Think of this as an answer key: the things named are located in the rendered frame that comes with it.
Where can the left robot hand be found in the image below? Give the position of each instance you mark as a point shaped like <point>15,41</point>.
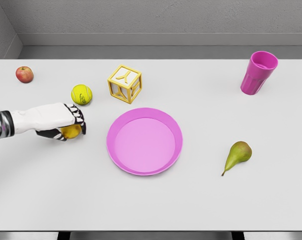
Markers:
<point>56,116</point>

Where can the yellow lemon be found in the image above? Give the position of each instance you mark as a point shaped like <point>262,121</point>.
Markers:
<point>71,132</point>

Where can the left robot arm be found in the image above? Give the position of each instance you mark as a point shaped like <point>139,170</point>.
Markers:
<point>18,120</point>

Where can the pink plate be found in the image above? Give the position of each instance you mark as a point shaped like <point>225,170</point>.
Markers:
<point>144,141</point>

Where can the yellow tennis ball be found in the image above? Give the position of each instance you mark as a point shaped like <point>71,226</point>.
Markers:
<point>81,94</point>

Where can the red apple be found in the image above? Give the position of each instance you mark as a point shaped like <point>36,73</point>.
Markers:
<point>24,74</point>

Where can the yellow letter block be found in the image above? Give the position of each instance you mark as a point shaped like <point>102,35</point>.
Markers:
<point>124,84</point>

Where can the green pear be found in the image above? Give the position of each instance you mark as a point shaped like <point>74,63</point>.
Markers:
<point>238,155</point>

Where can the magenta cup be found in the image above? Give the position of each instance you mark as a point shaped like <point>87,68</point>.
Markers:
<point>258,72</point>

